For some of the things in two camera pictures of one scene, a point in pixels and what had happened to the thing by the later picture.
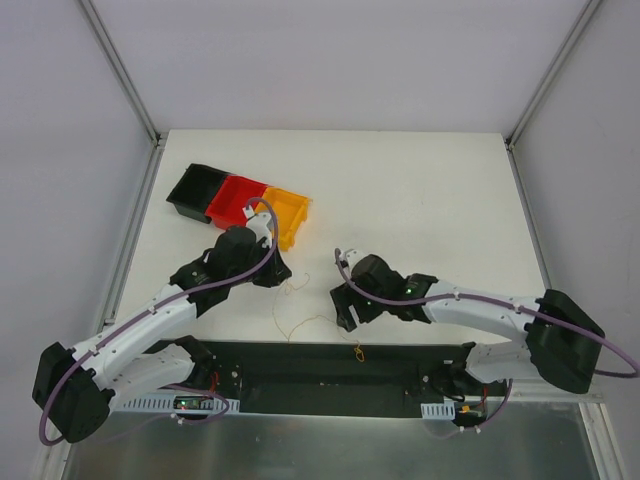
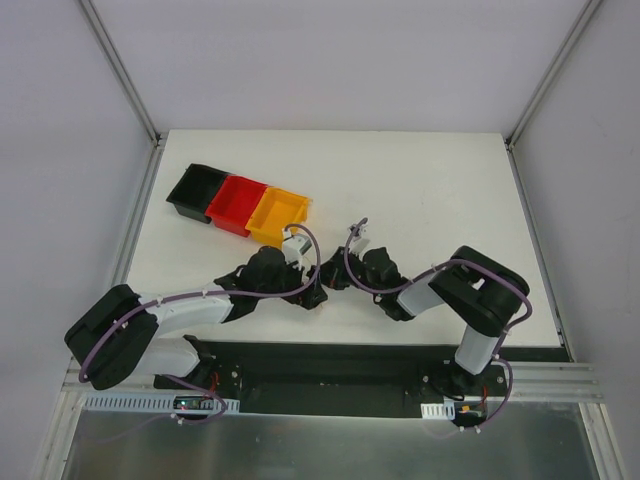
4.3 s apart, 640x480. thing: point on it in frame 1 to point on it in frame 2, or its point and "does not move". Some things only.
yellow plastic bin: [291, 210] does not move
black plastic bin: [195, 191] does not move
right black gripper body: [343, 304] to [341, 270]
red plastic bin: [226, 207] does not move
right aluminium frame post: [550, 73] does not move
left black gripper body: [273, 273] to [304, 288]
